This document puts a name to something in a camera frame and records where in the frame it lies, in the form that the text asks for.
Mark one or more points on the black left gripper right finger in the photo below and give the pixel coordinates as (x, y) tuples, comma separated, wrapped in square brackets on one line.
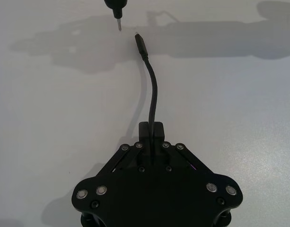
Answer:
[(159, 132)]

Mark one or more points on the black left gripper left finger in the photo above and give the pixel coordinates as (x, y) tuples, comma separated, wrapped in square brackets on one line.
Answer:
[(143, 132)]

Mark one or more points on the black tool with silver tip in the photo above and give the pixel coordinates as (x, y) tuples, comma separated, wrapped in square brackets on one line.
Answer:
[(116, 7)]

